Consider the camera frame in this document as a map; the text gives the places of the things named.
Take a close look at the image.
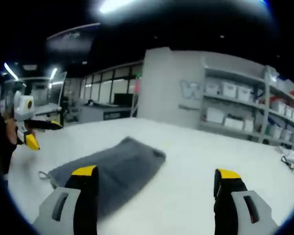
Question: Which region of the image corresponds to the black screen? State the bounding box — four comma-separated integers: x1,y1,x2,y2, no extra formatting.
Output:
114,93,134,106

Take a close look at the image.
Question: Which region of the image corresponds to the grey metal storage shelf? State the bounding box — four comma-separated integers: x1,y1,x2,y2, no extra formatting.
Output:
198,56,294,147

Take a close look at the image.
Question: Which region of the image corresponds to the ceiling light strip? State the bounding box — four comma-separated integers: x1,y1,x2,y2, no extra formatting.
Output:
98,0,138,14

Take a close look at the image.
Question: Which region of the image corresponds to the cabinet with black front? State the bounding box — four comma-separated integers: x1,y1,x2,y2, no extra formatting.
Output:
102,109,133,120

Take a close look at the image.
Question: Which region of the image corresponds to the row of white storage bins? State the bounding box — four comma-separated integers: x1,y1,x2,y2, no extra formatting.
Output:
205,80,294,145

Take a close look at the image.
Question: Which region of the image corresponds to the grey towel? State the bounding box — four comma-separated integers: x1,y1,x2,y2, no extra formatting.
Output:
38,136,167,218

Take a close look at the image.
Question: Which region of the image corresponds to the person's left hand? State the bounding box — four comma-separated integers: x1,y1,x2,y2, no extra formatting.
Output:
4,118,19,144

